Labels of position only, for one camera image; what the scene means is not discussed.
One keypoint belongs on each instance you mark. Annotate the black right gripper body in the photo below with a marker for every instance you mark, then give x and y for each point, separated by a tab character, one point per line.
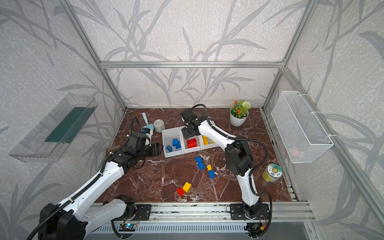
190	130

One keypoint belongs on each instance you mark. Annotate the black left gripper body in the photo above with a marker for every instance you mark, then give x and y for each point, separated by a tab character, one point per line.
153	150

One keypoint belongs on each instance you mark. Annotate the long red lego brick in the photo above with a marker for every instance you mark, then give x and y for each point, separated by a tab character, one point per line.
192	143

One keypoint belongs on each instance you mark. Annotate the yellow lego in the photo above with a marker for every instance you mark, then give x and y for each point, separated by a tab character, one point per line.
205	140

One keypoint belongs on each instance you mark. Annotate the blue lego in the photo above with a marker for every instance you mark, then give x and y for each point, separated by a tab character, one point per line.
176	144

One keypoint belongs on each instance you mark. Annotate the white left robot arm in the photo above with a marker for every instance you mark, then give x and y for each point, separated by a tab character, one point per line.
71	218

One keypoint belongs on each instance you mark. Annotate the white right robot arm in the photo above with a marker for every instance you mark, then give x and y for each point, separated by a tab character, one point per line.
238	155

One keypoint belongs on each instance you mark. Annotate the white middle bin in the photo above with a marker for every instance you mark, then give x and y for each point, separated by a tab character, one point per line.
184	143

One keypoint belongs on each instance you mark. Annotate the white bin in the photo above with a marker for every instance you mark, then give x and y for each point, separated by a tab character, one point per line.
167	136
211	144
184	143

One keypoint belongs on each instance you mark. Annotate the light blue scoop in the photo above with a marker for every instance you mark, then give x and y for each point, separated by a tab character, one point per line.
148	128

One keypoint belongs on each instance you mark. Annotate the brown slotted scoop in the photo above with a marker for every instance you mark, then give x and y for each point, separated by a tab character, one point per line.
112	149

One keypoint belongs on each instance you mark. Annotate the white right bin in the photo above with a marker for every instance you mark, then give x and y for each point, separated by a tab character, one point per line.
211	144

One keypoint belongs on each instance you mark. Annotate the white left bin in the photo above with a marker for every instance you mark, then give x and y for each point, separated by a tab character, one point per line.
167	136

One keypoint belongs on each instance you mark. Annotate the silver tin can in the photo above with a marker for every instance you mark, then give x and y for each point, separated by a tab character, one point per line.
159	125

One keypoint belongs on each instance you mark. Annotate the white plant pot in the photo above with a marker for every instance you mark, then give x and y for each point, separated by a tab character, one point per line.
237	122

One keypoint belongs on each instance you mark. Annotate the green artificial plant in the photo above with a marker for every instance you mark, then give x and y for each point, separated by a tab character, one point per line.
240	109

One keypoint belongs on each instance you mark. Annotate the red lego brick front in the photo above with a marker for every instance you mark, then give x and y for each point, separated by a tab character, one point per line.
180	191

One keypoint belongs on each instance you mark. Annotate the yellow lego brick front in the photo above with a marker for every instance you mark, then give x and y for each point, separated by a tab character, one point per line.
187	187

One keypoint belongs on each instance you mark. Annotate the green tape roll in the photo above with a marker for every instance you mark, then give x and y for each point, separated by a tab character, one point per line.
272	173

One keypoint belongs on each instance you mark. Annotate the clear wall shelf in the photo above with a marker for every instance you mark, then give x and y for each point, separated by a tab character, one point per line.
47	142

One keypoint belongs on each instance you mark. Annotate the white wire basket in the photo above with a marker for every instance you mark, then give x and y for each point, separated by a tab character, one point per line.
302	134

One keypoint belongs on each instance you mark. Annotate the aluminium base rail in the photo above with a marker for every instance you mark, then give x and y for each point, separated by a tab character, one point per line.
189	217

